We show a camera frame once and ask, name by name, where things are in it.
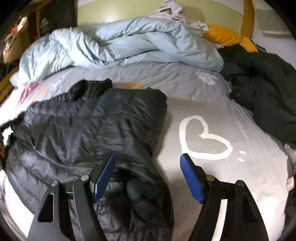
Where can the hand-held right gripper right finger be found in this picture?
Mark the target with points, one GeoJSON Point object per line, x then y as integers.
{"type": "Point", "coordinates": [192, 178]}

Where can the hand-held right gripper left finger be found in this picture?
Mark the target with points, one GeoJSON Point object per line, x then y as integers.
{"type": "Point", "coordinates": [104, 178]}

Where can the black down jacket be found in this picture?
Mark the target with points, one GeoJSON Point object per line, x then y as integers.
{"type": "Point", "coordinates": [69, 129]}

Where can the grey printed bed sheet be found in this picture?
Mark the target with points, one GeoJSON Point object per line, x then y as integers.
{"type": "Point", "coordinates": [208, 111]}

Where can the small pink object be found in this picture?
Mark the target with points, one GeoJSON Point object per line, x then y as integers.
{"type": "Point", "coordinates": [291, 183]}

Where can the white tissue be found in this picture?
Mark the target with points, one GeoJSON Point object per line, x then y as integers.
{"type": "Point", "coordinates": [205, 77]}

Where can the dark green coat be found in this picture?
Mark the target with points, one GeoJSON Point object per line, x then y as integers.
{"type": "Point", "coordinates": [266, 92]}

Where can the light blue duvet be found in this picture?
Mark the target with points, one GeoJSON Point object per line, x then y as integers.
{"type": "Point", "coordinates": [127, 44]}

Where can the yellow pillow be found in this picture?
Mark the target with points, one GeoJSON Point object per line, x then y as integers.
{"type": "Point", "coordinates": [222, 34]}

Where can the black hanging garment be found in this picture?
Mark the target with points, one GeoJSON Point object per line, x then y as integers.
{"type": "Point", "coordinates": [57, 18]}

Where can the grey crumpled cloth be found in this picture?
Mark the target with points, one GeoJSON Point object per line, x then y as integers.
{"type": "Point", "coordinates": [173, 11]}

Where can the pale green headboard panel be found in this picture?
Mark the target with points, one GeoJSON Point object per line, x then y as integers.
{"type": "Point", "coordinates": [138, 11]}

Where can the pink white hanging ornament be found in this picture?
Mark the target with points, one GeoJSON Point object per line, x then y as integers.
{"type": "Point", "coordinates": [18, 27]}

